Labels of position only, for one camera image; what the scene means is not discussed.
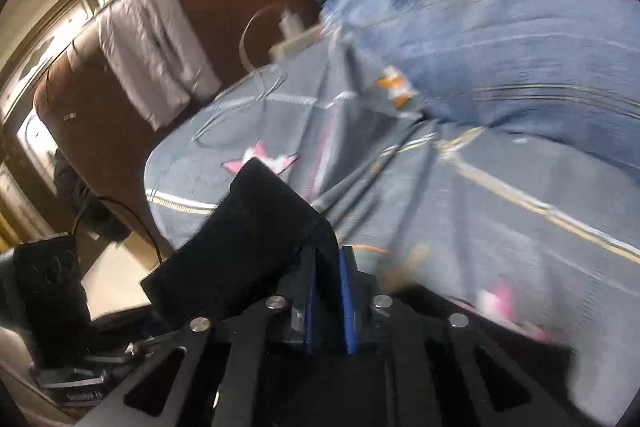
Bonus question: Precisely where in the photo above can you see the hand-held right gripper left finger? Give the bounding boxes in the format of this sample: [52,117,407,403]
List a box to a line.
[75,252,321,427]

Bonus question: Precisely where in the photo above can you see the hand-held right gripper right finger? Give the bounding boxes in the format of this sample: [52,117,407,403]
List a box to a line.
[339,246,576,427]

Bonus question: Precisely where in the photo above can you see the black pants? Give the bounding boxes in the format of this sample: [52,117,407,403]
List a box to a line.
[140,157,346,324]

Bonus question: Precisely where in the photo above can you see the grey star print bed sheet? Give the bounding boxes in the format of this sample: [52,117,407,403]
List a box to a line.
[144,32,640,427]

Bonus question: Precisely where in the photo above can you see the grey metal base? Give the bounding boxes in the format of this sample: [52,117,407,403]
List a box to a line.
[29,341,153,409]

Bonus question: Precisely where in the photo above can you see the dark clothing pile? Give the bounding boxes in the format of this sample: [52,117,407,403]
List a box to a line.
[51,147,132,244]

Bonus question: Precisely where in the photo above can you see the brown padded headboard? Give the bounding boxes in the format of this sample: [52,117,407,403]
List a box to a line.
[32,0,323,250]

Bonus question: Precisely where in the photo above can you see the black box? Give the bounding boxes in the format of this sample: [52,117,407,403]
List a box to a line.
[12,232,94,369]

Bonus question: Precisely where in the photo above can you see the white charger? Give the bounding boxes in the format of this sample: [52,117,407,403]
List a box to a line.
[270,8,321,60]

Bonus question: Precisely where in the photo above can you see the white hanging garment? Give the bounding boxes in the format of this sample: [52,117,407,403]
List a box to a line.
[95,0,224,132]

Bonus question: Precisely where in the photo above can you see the blue plaid quilt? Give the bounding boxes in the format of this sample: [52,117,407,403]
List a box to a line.
[299,0,640,174]

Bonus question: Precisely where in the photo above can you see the black cable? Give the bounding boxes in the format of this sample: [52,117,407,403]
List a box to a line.
[71,194,164,264]

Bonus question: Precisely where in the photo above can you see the white cable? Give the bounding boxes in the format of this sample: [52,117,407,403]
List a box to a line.
[238,3,288,75]

